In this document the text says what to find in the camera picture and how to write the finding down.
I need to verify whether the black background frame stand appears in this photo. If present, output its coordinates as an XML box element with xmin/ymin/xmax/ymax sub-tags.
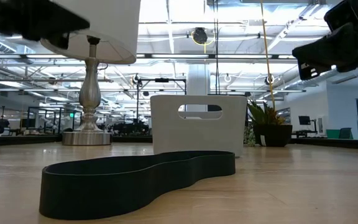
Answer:
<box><xmin>136</xmin><ymin>77</ymin><xmax>188</xmax><ymax>125</ymax></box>

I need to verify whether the silver table lamp, white shade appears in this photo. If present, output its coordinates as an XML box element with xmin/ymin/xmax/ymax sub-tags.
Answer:
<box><xmin>40</xmin><ymin>0</ymin><xmax>142</xmax><ymax>146</ymax></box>

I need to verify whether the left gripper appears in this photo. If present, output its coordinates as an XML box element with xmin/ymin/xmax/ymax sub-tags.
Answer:
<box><xmin>0</xmin><ymin>0</ymin><xmax>90</xmax><ymax>50</ymax></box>

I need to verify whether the long black rubber band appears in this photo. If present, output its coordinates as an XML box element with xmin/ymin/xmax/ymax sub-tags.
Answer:
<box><xmin>39</xmin><ymin>150</ymin><xmax>236</xmax><ymax>221</ymax></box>

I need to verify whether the white plastic bin with handles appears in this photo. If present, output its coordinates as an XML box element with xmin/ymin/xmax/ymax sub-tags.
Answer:
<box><xmin>150</xmin><ymin>95</ymin><xmax>248</xmax><ymax>157</ymax></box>

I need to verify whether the black hanging cable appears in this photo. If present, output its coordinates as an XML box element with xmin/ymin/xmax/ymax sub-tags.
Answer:
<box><xmin>213</xmin><ymin>0</ymin><xmax>221</xmax><ymax>96</ymax></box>

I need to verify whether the dark green chair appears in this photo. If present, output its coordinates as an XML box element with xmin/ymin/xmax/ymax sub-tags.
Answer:
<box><xmin>339</xmin><ymin>127</ymin><xmax>354</xmax><ymax>140</ymax></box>

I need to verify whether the yellow hanging cable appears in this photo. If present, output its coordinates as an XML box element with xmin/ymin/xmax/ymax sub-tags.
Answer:
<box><xmin>259</xmin><ymin>0</ymin><xmax>276</xmax><ymax>113</ymax></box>

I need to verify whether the black ceiling cable reel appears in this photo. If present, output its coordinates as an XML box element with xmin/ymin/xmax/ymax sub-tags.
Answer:
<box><xmin>191</xmin><ymin>27</ymin><xmax>209</xmax><ymax>46</ymax></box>

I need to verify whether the succulent plant in black pot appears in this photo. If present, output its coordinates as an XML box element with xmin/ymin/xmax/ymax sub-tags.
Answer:
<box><xmin>247</xmin><ymin>99</ymin><xmax>293</xmax><ymax>147</ymax></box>

